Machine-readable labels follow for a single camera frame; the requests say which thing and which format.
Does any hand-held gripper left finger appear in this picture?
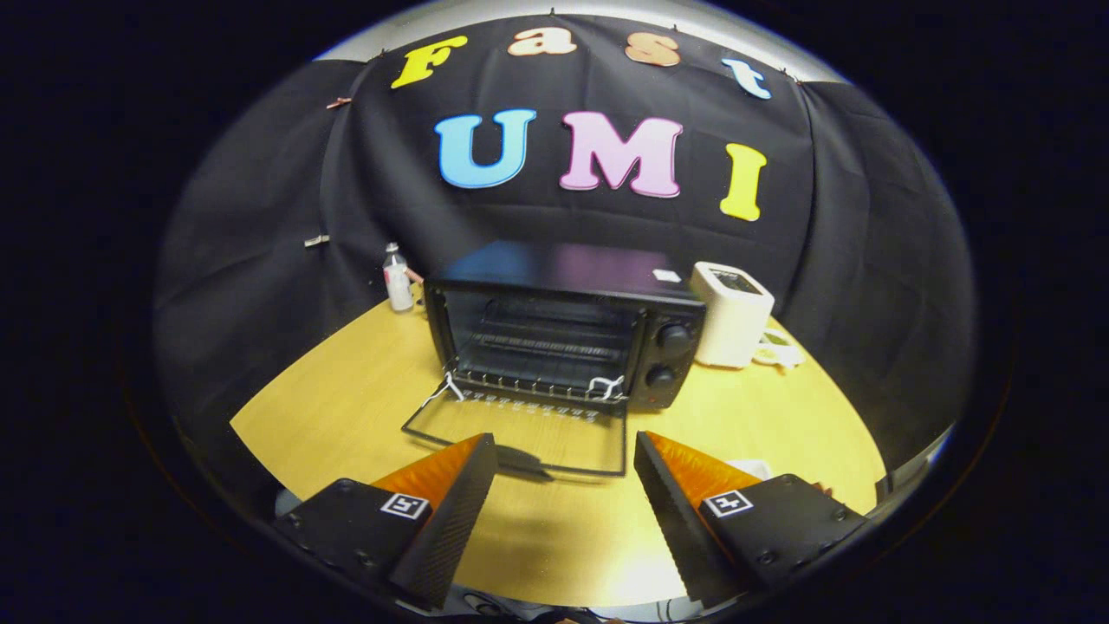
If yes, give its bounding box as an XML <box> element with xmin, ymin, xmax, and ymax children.
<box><xmin>273</xmin><ymin>432</ymin><xmax>499</xmax><ymax>611</ymax></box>

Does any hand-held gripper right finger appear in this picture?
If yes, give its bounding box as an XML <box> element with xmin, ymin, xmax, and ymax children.
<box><xmin>633</xmin><ymin>431</ymin><xmax>869</xmax><ymax>610</ymax></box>

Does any black toaster oven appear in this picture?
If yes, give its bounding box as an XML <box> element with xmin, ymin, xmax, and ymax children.
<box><xmin>401</xmin><ymin>240</ymin><xmax>707</xmax><ymax>479</ymax></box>

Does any white pop-up toaster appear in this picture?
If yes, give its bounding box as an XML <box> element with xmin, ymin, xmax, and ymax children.
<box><xmin>691</xmin><ymin>262</ymin><xmax>775</xmax><ymax>369</ymax></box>

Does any clear plastic bottle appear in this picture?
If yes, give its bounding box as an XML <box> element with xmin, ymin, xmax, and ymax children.
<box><xmin>383</xmin><ymin>243</ymin><xmax>415</xmax><ymax>313</ymax></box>

